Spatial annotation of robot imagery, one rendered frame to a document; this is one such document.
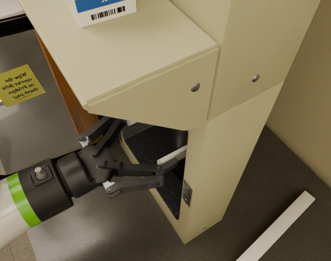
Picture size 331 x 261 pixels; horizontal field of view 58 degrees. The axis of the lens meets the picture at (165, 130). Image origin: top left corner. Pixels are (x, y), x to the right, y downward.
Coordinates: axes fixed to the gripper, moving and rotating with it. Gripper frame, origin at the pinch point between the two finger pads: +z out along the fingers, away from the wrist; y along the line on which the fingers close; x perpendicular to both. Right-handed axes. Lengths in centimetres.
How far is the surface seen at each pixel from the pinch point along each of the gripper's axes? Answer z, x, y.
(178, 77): -8.4, -30.8, -15.1
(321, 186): 34.6, 24.3, -21.5
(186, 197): -4.2, -0.2, -13.6
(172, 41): -7.5, -32.2, -12.7
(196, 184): -4.1, -7.2, -15.0
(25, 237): -56, 119, 51
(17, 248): -61, 119, 48
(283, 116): 39.1, 19.8, -1.1
